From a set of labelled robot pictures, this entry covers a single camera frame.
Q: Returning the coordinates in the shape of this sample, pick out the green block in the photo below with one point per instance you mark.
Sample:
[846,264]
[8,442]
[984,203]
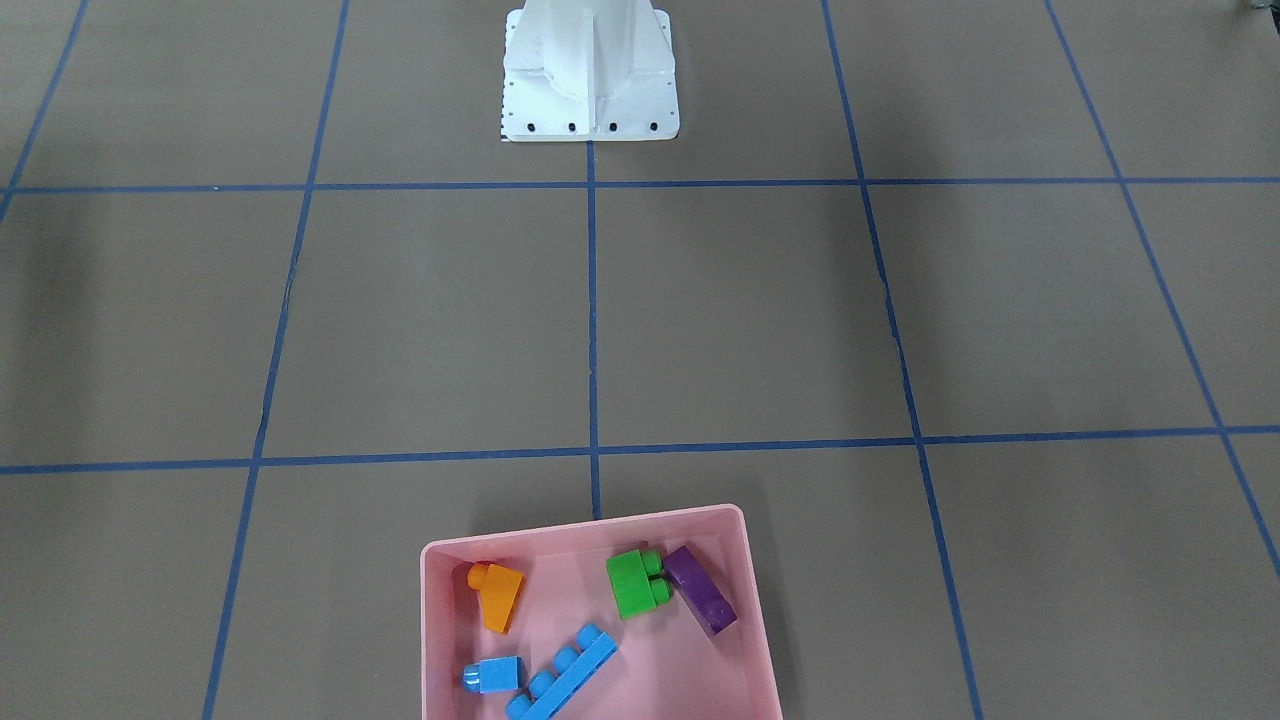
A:
[638,582]

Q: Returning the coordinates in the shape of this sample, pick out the purple block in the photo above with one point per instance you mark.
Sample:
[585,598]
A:
[708,603]

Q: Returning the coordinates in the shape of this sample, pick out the orange block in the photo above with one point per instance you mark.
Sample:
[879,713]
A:
[498,590]

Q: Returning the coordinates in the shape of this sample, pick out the long blue four-stud block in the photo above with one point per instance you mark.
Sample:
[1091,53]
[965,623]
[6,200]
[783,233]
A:
[550,690]

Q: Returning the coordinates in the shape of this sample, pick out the small blue block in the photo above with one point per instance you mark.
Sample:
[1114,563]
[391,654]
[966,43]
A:
[499,674]

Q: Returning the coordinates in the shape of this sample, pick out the pink plastic box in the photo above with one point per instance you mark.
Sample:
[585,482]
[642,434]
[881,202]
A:
[667,666]

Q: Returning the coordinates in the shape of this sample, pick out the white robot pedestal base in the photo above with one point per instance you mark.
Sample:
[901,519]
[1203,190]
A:
[589,71]

